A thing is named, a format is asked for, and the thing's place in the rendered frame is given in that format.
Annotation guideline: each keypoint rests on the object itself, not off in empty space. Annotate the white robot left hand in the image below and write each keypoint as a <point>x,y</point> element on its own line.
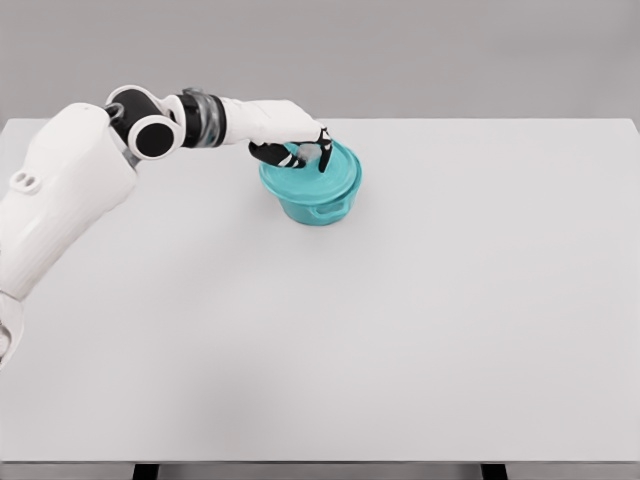
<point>285,122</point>

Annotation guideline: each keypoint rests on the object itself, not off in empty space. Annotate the teal pot lid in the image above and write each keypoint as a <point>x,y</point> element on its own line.
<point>320,182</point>

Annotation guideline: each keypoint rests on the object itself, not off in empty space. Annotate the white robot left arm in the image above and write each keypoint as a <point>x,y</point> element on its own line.
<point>65,165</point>

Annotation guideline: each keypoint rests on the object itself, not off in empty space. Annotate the teal pot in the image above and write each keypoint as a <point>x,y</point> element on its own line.
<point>320,212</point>

